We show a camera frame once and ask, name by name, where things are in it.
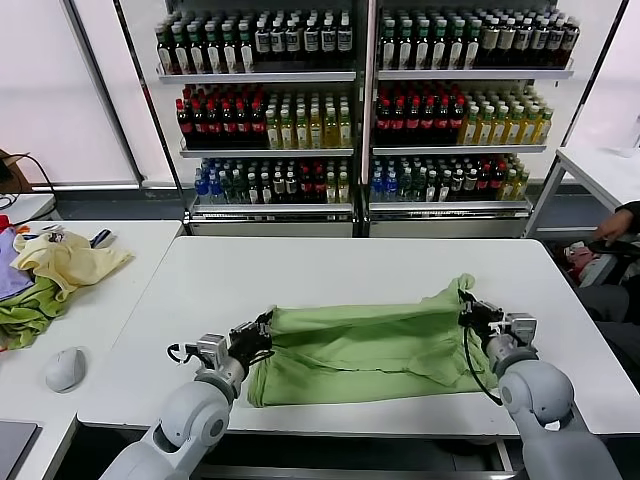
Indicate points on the small dark bottle white label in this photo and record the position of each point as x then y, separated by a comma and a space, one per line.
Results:
471, 186
266, 189
458, 186
253, 189

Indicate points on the small red cap cola bottle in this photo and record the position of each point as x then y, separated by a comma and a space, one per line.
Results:
496, 184
484, 184
304, 189
317, 189

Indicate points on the small dark drink bottle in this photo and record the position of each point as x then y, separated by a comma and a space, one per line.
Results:
278, 189
291, 189
446, 187
433, 187

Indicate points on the black office chair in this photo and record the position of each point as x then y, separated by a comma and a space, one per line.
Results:
620, 247

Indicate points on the blue white striped item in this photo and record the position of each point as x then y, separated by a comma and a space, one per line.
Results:
102, 237

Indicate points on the green terry garment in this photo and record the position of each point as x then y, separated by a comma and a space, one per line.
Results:
30, 310

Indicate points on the person's black sleeve forearm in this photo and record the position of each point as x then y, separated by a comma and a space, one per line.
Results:
630, 212

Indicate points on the green cap yellow tea bottle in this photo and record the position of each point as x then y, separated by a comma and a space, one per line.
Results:
531, 129
486, 129
515, 129
500, 129
471, 129
545, 129

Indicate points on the black drinks shelf rack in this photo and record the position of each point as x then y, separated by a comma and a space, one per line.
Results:
475, 74
250, 77

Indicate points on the light green t-shirt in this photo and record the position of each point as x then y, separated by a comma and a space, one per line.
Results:
350, 350

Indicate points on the purple garment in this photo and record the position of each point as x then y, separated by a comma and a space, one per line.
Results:
10, 270

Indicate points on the pink white clothes pile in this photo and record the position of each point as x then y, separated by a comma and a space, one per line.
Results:
582, 257

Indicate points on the blue water bottle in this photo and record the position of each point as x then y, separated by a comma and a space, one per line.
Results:
201, 189
377, 187
214, 189
392, 187

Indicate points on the white side table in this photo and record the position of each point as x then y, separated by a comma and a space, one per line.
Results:
590, 164

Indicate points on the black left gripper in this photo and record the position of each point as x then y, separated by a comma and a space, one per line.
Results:
247, 347

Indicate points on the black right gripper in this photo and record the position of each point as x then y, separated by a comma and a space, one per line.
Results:
487, 322

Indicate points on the grey laptop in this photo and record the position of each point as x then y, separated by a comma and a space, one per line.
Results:
15, 445

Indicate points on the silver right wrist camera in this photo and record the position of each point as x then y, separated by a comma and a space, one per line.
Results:
522, 327

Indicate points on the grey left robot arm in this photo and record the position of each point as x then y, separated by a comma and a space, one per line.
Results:
190, 420

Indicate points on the brown cardboard box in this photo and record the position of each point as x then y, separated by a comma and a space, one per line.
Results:
20, 174

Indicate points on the dark bottle beige label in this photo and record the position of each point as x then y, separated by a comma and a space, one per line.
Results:
507, 41
556, 41
540, 41
571, 41
524, 41
491, 41

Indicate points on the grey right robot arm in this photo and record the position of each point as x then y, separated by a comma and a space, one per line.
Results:
540, 395

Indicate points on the pale yellow garment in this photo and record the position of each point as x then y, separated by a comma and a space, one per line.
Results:
75, 264

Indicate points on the white computer mouse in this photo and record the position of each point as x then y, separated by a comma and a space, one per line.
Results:
65, 370

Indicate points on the dark bottle white square label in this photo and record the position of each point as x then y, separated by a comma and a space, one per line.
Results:
262, 41
344, 41
311, 41
277, 41
294, 41
328, 41

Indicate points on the person's hand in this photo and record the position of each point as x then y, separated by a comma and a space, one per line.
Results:
612, 229

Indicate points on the green cap dark tea bottle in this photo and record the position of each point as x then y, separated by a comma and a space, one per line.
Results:
423, 51
406, 51
180, 53
440, 51
196, 53
456, 51
229, 53
245, 53
389, 51
213, 53
473, 51
164, 53

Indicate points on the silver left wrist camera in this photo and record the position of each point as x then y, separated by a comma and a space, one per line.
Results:
212, 350

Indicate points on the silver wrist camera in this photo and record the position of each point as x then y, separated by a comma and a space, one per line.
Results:
522, 327
212, 350

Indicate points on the small pale yellow drink bottle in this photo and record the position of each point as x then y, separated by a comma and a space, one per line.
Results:
343, 189
521, 184
509, 186
330, 189

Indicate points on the red cloth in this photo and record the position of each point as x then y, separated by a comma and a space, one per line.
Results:
4, 221

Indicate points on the green tinted drink bottle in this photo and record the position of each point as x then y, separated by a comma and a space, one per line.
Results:
227, 189
240, 189
421, 187
407, 187

